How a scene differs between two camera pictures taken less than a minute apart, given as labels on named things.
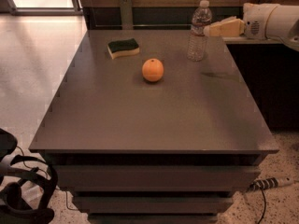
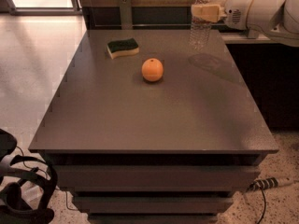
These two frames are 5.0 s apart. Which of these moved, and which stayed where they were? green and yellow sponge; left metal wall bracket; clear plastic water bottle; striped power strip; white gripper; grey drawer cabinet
Moved: clear plastic water bottle; white gripper
Stayed: green and yellow sponge; striped power strip; left metal wall bracket; grey drawer cabinet
